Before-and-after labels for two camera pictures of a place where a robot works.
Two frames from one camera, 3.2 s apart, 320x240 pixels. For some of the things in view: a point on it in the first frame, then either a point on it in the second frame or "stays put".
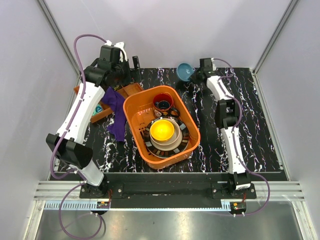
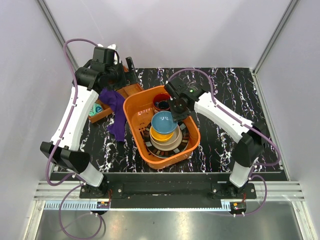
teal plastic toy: (98, 109) stays put
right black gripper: (193, 78) → (178, 117)
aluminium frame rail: (61, 37) stays put
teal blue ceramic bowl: (184, 71) → (162, 122)
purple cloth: (117, 123) stays put
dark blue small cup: (163, 105) stays put
